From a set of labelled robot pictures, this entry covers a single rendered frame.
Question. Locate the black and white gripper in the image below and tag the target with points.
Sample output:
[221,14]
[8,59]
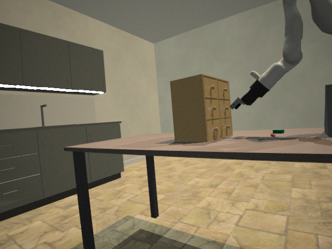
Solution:
[258,89]

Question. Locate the small brown wooden chest of drawers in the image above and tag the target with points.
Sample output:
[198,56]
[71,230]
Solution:
[188,107]

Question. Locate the wooden drawer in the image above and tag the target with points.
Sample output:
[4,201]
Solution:
[213,129]
[209,89]
[212,108]
[223,89]
[224,108]
[226,126]

